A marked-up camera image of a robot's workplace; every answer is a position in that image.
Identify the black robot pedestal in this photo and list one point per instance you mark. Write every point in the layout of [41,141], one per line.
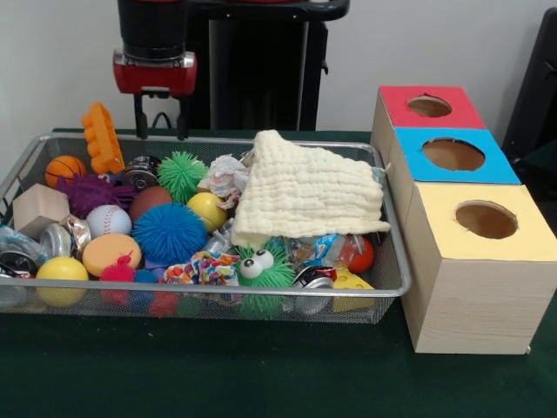
[261,65]

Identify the blue spiky ball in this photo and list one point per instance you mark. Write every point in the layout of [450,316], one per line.
[169,233]

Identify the purple spiky ball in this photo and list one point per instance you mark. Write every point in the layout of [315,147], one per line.
[91,193]

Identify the green spiky ball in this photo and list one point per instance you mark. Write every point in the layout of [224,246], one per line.
[182,176]

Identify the dark green side tablecloth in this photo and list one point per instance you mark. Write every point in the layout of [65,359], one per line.
[541,157]

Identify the yellow cheese wedge toy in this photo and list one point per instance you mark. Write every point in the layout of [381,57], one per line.
[350,283]

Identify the small orange basketball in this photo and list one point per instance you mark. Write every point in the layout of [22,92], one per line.
[65,172]

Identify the cream muslin cloth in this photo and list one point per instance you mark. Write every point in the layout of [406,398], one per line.
[304,187]

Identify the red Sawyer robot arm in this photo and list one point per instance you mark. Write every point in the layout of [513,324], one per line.
[152,26]

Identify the black stand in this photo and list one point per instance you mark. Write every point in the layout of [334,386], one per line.
[537,78]

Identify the light blue muslin cloth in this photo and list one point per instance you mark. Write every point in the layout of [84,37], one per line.
[378,174]

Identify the orange plastic toy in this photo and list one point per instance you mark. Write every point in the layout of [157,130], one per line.
[104,139]

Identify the yellow ball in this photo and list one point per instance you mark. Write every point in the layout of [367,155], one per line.
[62,270]

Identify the white baseball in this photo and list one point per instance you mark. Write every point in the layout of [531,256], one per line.
[109,222]

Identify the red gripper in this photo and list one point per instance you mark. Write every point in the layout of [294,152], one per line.
[154,78]

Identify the wooden box with three holes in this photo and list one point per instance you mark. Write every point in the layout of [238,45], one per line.
[478,305]

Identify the green spiky toy with eyes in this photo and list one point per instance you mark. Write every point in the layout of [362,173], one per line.
[280,272]

